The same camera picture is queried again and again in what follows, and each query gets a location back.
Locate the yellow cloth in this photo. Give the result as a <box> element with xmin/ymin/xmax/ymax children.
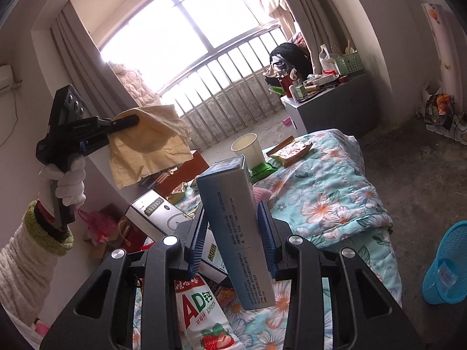
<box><xmin>109</xmin><ymin>105</ymin><xmax>194</xmax><ymax>189</ymax></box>

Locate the floral blanket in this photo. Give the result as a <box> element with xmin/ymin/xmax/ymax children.
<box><xmin>133</xmin><ymin>129</ymin><xmax>404</xmax><ymax>350</ymax></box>

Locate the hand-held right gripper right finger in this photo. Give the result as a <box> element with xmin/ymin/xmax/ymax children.
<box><xmin>256</xmin><ymin>201</ymin><xmax>426</xmax><ymax>350</ymax></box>

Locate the red-brown box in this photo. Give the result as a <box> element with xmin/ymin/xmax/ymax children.
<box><xmin>140</xmin><ymin>149</ymin><xmax>210</xmax><ymax>199</ymax></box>

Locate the black bag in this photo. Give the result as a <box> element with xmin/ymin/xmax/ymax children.
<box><xmin>270</xmin><ymin>43</ymin><xmax>312</xmax><ymax>81</ymax></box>

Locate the light blue carton box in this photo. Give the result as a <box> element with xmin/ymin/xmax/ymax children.
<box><xmin>196</xmin><ymin>155</ymin><xmax>277</xmax><ymax>310</ymax></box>

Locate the red thermos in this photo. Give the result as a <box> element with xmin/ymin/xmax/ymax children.
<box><xmin>276</xmin><ymin>71</ymin><xmax>297</xmax><ymax>93</ymax></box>

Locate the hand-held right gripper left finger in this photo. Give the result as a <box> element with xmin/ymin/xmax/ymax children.
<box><xmin>39</xmin><ymin>203</ymin><xmax>217</xmax><ymax>350</ymax></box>

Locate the blue plastic basket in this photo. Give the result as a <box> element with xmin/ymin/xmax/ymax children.
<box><xmin>422</xmin><ymin>220</ymin><xmax>467</xmax><ymax>305</ymax></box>

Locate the window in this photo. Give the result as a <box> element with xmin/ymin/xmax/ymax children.
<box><xmin>98</xmin><ymin>0</ymin><xmax>289</xmax><ymax>95</ymax></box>

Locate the metal window railing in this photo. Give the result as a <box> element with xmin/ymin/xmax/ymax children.
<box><xmin>161</xmin><ymin>22</ymin><xmax>292</xmax><ymax>150</ymax></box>

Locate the white plastic bag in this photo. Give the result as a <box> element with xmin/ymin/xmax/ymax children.
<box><xmin>319</xmin><ymin>45</ymin><xmax>338</xmax><ymax>71</ymax></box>

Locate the white air conditioner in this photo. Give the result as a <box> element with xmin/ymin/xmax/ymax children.
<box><xmin>0</xmin><ymin>64</ymin><xmax>13</xmax><ymax>92</ymax></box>

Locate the wall poster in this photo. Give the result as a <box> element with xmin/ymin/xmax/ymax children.
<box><xmin>421</xmin><ymin>3</ymin><xmax>462</xmax><ymax>95</ymax></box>

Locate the green flat packet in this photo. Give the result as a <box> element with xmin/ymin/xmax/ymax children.
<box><xmin>249</xmin><ymin>163</ymin><xmax>280</xmax><ymax>182</ymax></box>

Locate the white paper cup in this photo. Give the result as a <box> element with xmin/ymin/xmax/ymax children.
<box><xmin>231</xmin><ymin>133</ymin><xmax>266</xmax><ymax>174</ymax></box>

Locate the person's left forearm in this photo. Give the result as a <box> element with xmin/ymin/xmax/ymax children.
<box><xmin>0</xmin><ymin>200</ymin><xmax>75</xmax><ymax>330</ymax></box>

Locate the cream quilted coat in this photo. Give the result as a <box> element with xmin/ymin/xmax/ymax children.
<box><xmin>109</xmin><ymin>62</ymin><xmax>162</xmax><ymax>108</ymax></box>

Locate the white milk drink bottle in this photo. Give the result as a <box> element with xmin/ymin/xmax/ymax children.
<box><xmin>174</xmin><ymin>276</ymin><xmax>249</xmax><ymax>350</ymax></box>

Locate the grey cabinet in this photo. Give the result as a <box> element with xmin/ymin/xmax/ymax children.
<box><xmin>281</xmin><ymin>73</ymin><xmax>378</xmax><ymax>137</ymax></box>

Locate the green storage basket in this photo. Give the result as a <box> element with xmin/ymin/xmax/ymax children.
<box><xmin>334</xmin><ymin>53</ymin><xmax>363</xmax><ymax>77</ymax></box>

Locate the grey and white box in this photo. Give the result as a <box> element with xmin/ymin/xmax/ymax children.
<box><xmin>124</xmin><ymin>190</ymin><xmax>229</xmax><ymax>286</ymax></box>

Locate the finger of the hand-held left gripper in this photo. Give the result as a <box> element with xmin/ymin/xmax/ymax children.
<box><xmin>79</xmin><ymin>136</ymin><xmax>112</xmax><ymax>153</ymax></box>
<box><xmin>97</xmin><ymin>114</ymin><xmax>140</xmax><ymax>135</ymax></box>

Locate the dark snack bag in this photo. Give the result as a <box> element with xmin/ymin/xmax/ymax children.
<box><xmin>424</xmin><ymin>94</ymin><xmax>455</xmax><ymax>130</ymax></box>

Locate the grey curtain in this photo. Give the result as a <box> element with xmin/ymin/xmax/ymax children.
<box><xmin>277</xmin><ymin>0</ymin><xmax>329</xmax><ymax>77</ymax></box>
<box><xmin>55</xmin><ymin>7</ymin><xmax>128</xmax><ymax>117</ymax></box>

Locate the pink mesh bag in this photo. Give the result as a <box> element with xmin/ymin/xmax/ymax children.
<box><xmin>76</xmin><ymin>209</ymin><xmax>121</xmax><ymax>249</ymax></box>

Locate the brown snack packet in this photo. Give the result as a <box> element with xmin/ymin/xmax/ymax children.
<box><xmin>268</xmin><ymin>136</ymin><xmax>313</xmax><ymax>166</ymax></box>

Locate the person's left hand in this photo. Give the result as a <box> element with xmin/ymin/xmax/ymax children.
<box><xmin>39</xmin><ymin>158</ymin><xmax>87</xmax><ymax>207</ymax></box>

